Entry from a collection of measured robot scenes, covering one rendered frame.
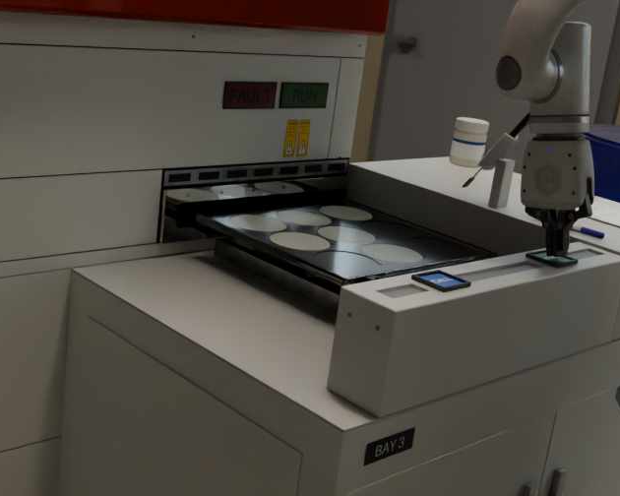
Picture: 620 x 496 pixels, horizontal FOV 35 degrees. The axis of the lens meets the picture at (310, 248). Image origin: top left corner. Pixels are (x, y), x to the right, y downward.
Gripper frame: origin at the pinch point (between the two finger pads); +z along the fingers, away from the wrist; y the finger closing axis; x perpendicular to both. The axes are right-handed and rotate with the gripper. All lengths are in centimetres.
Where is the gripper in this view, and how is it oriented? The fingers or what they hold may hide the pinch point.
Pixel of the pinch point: (557, 242)
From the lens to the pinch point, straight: 148.3
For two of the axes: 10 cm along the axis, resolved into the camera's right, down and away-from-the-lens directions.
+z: 0.2, 9.9, 1.3
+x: 7.3, -1.1, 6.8
